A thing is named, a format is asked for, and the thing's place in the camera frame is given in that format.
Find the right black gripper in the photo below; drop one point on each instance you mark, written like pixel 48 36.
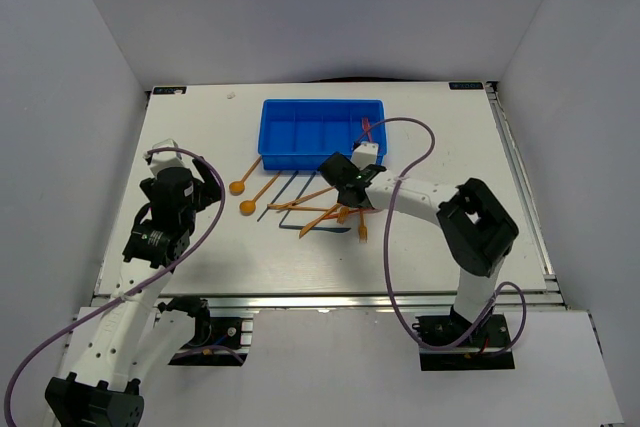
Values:
pixel 339 200

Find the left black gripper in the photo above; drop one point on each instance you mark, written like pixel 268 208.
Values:
pixel 209 190

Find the orange plastic knife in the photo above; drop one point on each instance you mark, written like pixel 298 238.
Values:
pixel 316 221

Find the red-orange plastic fork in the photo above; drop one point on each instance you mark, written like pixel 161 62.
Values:
pixel 369 129

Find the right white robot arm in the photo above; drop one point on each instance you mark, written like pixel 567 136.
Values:
pixel 477 229

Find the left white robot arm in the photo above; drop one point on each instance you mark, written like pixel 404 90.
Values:
pixel 103 388

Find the orange spoon upper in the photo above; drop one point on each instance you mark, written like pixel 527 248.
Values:
pixel 237 187

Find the orange spoon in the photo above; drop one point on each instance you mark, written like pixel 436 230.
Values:
pixel 248 207
pixel 237 187

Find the orange spoon lower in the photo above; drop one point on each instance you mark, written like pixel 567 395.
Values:
pixel 248 207

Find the dark blue plastic knife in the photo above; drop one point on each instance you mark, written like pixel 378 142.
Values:
pixel 333 230

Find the dark blue chopstick left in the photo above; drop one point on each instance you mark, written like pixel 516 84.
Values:
pixel 279 194

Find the orange chopstick lower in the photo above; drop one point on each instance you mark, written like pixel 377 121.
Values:
pixel 299 207

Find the orange chopstick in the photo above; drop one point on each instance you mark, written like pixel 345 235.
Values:
pixel 299 207
pixel 299 200

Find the orange chopstick upper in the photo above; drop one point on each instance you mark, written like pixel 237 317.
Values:
pixel 299 200

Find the blue divided plastic tray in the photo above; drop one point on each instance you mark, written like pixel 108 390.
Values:
pixel 300 134

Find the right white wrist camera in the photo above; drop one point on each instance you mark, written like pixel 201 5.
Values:
pixel 365 154

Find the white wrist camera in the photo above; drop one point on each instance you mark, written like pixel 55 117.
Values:
pixel 165 159
pixel 365 154

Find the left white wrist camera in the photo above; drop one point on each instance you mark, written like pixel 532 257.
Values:
pixel 165 159

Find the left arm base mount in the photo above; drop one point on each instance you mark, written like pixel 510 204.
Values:
pixel 215 341

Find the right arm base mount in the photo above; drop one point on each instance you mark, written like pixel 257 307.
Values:
pixel 476 353

